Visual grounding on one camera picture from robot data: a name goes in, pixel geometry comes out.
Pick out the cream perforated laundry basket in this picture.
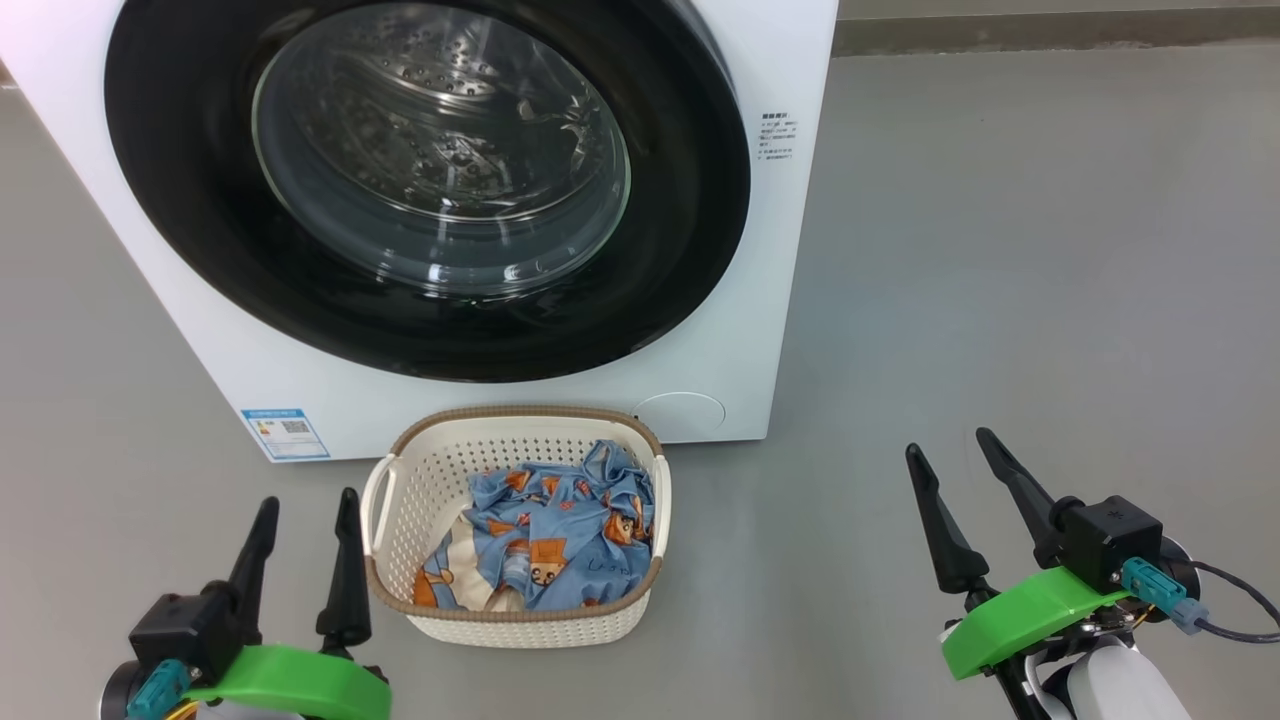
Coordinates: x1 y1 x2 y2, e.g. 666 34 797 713
361 405 672 649

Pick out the blue cartoon print garment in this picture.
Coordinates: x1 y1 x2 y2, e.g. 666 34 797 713
413 439 656 613

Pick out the camera cable teal plug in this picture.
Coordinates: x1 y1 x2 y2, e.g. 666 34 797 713
126 658 193 720
1120 556 1280 644

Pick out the blue energy label sticker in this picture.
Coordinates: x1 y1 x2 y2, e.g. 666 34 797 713
240 407 331 462

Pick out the perforated steel drum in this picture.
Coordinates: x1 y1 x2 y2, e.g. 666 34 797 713
252 2 632 298

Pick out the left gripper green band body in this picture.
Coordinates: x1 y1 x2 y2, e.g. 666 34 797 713
183 644 392 720

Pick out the black round glass door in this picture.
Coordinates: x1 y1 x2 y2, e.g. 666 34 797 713
104 0 752 384

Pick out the white front-load washing machine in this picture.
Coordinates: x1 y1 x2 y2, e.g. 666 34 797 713
0 0 841 464

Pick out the grey wall skirting strip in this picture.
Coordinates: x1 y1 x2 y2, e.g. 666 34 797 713
834 10 1280 57

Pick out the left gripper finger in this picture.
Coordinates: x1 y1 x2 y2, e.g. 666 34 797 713
225 497 281 646
316 488 373 656

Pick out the left camera cable teal plug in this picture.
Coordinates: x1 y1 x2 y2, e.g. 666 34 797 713
126 658 193 720

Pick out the round white filter cover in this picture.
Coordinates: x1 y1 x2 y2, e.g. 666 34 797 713
633 391 728 443

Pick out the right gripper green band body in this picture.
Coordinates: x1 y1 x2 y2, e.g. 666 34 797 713
941 566 1133 682

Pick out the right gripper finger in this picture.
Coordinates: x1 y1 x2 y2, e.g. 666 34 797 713
905 443 997 611
976 428 1076 571

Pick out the right camera cable teal plug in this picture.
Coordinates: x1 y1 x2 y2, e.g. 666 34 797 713
1120 556 1280 644

